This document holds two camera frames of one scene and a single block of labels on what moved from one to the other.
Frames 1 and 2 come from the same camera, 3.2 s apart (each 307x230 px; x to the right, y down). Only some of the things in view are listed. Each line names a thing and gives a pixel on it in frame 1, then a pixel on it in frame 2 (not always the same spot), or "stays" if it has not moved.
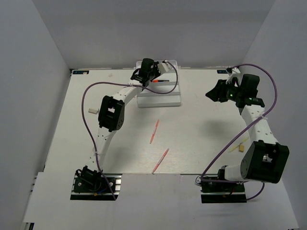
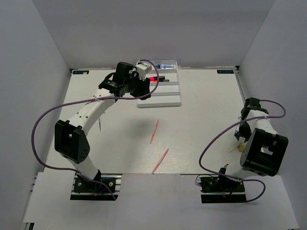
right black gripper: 215,93 to 242,133
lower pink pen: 160,161 stays
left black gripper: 155,66 to 146,98
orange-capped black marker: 159,81 stays
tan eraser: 242,148 stays
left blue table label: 80,72 stays
